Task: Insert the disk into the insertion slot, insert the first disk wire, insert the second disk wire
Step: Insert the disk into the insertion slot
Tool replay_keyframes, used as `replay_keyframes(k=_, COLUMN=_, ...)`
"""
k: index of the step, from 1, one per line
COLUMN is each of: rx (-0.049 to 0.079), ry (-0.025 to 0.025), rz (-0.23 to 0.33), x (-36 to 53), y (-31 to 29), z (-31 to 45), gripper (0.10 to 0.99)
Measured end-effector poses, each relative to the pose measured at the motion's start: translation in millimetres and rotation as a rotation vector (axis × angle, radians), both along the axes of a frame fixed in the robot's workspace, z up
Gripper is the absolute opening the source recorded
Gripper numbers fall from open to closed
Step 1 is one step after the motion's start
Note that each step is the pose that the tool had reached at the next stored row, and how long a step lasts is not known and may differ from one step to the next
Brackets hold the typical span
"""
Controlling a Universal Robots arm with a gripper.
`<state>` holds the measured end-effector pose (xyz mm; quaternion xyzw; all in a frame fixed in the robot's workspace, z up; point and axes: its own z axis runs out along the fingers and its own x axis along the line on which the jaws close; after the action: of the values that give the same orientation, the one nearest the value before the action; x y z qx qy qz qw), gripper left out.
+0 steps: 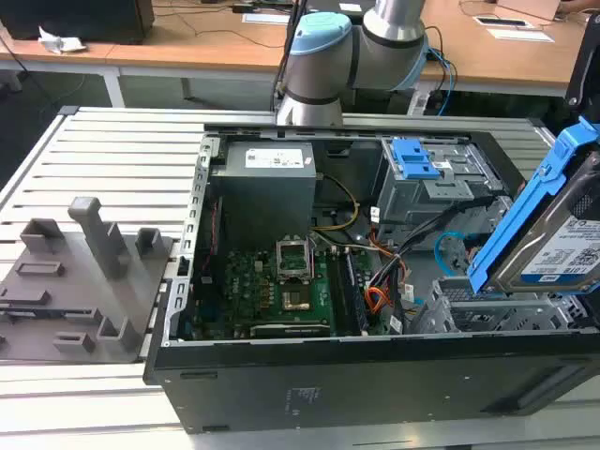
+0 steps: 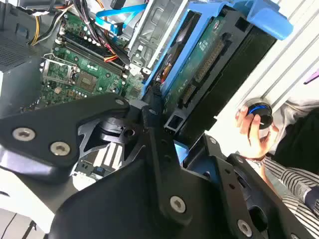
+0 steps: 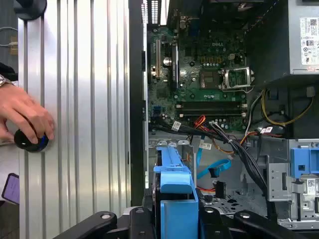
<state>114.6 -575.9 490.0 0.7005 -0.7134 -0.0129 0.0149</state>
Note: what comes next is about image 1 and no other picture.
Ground hard disk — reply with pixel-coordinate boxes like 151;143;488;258
466;116;600;297

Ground blue disk wire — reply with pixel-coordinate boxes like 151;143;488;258
433;232;471;278

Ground grey metal disk bay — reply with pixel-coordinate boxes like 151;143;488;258
406;276;590;335

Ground white paper sheet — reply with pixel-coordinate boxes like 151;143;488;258
486;27;555;44
242;12;292;25

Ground brown cardboard box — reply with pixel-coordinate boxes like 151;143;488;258
495;0;563;23

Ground blue plastic latch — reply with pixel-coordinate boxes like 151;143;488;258
393;137;442;182

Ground grey metal drive cage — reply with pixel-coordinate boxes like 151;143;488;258
377;138;513;238

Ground metal socket cover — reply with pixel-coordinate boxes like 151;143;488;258
275;237;313;283

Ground grey power supply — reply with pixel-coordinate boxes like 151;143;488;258
209;142;321;238

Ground CPU socket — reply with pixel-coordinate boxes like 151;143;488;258
280;288;313;314

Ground black PC case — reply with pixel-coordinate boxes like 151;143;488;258
142;122;600;435

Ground wooden desk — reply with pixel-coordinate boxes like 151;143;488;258
0;0;600;98

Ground green motherboard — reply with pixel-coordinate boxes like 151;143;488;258
194;247;390;339

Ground black box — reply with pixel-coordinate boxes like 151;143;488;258
0;0;156;46

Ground crumpled white paper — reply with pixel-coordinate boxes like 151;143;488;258
37;25;88;55

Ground grey parts rack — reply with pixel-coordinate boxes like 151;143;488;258
0;196;177;365

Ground blue cables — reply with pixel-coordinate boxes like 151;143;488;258
424;46;458;116

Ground black cable bundle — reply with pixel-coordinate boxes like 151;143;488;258
369;196;498;288

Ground yellow wire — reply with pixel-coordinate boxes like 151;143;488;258
312;173;360;233

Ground thin black arm cables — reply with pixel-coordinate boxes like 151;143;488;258
271;0;310;113

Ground orange wire bundle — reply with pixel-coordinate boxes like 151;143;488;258
364;285;396;314

